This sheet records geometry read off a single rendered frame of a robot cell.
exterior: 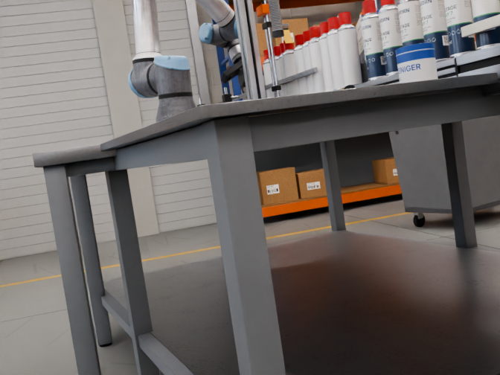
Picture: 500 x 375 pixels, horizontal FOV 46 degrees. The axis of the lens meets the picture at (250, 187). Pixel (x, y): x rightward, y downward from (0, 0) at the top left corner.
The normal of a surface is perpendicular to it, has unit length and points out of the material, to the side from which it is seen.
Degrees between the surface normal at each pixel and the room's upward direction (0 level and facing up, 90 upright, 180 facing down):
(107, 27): 90
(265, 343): 90
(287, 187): 90
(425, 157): 93
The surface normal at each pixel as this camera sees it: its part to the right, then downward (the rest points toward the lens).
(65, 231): 0.21, 0.04
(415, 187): -0.84, 0.22
